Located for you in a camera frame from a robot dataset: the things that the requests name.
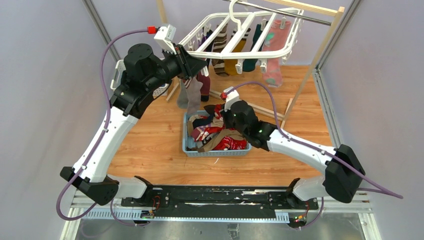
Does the white plastic clip hanger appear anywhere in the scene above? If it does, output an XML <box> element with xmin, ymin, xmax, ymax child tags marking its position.
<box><xmin>179</xmin><ymin>0</ymin><xmax>304</xmax><ymax>74</ymax></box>

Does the pink green sock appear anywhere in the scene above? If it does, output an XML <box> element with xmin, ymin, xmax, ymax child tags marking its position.
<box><xmin>261</xmin><ymin>19</ymin><xmax>293</xmax><ymax>88</ymax></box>

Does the wooden rack frame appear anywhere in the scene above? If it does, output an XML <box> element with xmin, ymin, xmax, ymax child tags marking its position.
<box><xmin>155</xmin><ymin>0</ymin><xmax>346</xmax><ymax>129</ymax></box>

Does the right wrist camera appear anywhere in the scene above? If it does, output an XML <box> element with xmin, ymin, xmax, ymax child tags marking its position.
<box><xmin>220</xmin><ymin>87</ymin><xmax>240</xmax><ymax>112</ymax></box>

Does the mustard yellow striped sock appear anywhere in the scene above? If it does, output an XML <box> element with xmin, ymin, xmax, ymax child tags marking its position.
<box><xmin>224</xmin><ymin>28</ymin><xmax>251</xmax><ymax>76</ymax></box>

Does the white plastic basket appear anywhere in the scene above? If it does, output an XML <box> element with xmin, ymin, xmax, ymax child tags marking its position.
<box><xmin>110</xmin><ymin>59</ymin><xmax>170</xmax><ymax>98</ymax></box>

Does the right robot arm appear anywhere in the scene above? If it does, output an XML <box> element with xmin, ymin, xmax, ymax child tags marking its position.
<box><xmin>221</xmin><ymin>100</ymin><xmax>365</xmax><ymax>209</ymax></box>

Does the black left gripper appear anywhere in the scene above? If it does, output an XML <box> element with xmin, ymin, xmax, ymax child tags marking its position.
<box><xmin>145</xmin><ymin>43</ymin><xmax>208</xmax><ymax>92</ymax></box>

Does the metal hanging rod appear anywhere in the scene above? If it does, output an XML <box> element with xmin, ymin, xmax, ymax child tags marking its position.
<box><xmin>228</xmin><ymin>0</ymin><xmax>332</xmax><ymax>26</ymax></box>

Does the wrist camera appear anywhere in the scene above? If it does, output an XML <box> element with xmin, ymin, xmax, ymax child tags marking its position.
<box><xmin>154</xmin><ymin>24</ymin><xmax>177</xmax><ymax>55</ymax></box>
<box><xmin>220</xmin><ymin>87</ymin><xmax>240</xmax><ymax>112</ymax></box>

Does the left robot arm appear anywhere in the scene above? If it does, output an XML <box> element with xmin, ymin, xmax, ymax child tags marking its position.
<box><xmin>60</xmin><ymin>43</ymin><xmax>207</xmax><ymax>207</ymax></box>

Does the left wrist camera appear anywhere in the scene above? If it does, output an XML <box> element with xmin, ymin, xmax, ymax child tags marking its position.
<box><xmin>154</xmin><ymin>24</ymin><xmax>177</xmax><ymax>55</ymax></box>

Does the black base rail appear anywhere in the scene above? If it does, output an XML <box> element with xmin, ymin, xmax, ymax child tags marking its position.
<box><xmin>120</xmin><ymin>183</ymin><xmax>319</xmax><ymax>220</ymax></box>

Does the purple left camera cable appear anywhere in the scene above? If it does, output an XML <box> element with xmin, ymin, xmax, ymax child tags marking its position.
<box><xmin>55</xmin><ymin>26</ymin><xmax>158</xmax><ymax>222</ymax></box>

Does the brown white striped sock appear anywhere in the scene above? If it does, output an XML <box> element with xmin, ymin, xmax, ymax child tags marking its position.
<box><xmin>211</xmin><ymin>24</ymin><xmax>229</xmax><ymax>77</ymax></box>

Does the purple camera cable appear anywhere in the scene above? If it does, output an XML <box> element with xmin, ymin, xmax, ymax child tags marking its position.
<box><xmin>225</xmin><ymin>81</ymin><xmax>404</xmax><ymax>200</ymax></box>
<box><xmin>55</xmin><ymin>26</ymin><xmax>158</xmax><ymax>222</ymax></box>

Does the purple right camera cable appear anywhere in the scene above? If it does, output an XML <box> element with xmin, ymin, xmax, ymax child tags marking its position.
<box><xmin>225</xmin><ymin>81</ymin><xmax>404</xmax><ymax>200</ymax></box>

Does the blue plastic basket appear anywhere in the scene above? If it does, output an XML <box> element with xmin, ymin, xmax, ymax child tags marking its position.
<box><xmin>181</xmin><ymin>112</ymin><xmax>252</xmax><ymax>158</ymax></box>

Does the pile of socks in basket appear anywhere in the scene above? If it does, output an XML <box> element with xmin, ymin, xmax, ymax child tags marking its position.
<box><xmin>183</xmin><ymin>104</ymin><xmax>249</xmax><ymax>154</ymax></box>

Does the grey sock orange cuff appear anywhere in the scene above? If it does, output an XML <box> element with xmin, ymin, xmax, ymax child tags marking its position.
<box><xmin>185</xmin><ymin>77</ymin><xmax>203</xmax><ymax>114</ymax></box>

